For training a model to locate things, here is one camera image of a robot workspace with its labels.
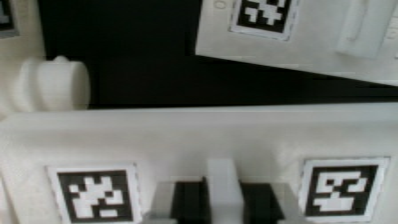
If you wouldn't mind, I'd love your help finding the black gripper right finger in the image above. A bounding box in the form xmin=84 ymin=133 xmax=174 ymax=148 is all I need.
xmin=240 ymin=183 xmax=284 ymax=224

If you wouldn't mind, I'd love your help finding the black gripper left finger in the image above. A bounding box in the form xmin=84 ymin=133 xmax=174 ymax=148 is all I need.
xmin=171 ymin=179 xmax=212 ymax=224

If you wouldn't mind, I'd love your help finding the white cabinet body box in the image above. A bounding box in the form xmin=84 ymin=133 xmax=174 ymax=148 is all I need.
xmin=0 ymin=0 xmax=44 ymax=113

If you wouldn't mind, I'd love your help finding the white cabinet door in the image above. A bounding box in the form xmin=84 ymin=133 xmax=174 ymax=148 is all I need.
xmin=196 ymin=0 xmax=398 ymax=86
xmin=0 ymin=58 xmax=398 ymax=224

